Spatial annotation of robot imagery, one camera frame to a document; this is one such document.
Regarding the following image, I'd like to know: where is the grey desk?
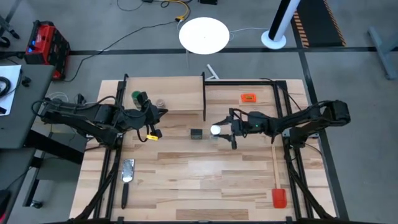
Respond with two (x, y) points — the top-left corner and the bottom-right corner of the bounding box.
(0, 63), (57, 149)

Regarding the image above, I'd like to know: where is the grey metal table leg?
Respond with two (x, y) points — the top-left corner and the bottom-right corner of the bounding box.
(368, 26), (398, 80)

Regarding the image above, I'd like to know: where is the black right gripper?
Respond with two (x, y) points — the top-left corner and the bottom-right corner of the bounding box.
(216, 108), (272, 151)

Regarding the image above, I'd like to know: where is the black desk leg frame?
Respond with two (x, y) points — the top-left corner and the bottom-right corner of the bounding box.
(23, 129), (88, 208)

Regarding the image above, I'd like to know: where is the white floor cable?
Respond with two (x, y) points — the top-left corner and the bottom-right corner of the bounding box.
(229, 27), (270, 34)

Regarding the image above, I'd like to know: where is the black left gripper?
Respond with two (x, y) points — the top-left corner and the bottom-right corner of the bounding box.
(123, 91), (170, 134)

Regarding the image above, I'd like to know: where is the wooden shelf with black legs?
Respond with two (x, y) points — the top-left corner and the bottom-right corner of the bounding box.
(119, 73), (206, 126)

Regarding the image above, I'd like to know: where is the yellow cable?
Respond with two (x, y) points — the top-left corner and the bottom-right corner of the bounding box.
(161, 0), (191, 22)

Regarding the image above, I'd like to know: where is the black office chair base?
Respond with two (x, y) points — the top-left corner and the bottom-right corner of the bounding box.
(0, 0), (22, 49)

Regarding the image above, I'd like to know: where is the black floor cable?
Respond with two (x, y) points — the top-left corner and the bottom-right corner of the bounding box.
(63, 20), (178, 83)

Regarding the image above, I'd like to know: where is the white round disc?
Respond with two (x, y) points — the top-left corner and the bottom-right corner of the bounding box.
(178, 16), (231, 55)

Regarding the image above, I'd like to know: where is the green-lid spice jar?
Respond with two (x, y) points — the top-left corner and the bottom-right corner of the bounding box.
(131, 90), (142, 109)

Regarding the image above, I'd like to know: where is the metal grater with black handle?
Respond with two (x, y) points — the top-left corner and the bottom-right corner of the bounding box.
(121, 158), (136, 210)

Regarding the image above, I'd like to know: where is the white and black tower pillar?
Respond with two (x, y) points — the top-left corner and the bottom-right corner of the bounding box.
(261, 0), (302, 50)

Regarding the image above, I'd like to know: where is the black mat with orange stripes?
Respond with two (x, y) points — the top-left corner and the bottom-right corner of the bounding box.
(290, 0), (347, 49)

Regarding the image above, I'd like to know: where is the red spatula with wooden handle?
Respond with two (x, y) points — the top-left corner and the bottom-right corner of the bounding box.
(271, 145), (288, 209)

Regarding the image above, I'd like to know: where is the coiled black cable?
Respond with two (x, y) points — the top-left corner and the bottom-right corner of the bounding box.
(0, 76), (12, 98)

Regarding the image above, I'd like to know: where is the white paper sheet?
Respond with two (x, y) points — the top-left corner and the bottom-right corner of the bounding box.
(0, 64), (22, 116)

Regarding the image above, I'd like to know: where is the red and black tool box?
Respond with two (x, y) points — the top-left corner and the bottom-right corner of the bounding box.
(24, 19), (71, 80)

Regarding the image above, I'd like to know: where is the black rounded object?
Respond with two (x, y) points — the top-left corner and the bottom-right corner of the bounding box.
(0, 189), (12, 220)

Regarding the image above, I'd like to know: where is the black metal table frame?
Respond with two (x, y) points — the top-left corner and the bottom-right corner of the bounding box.
(70, 79), (340, 224)

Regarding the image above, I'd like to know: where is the white-lid spice jar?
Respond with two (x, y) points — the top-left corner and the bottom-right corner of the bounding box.
(210, 124), (223, 140)

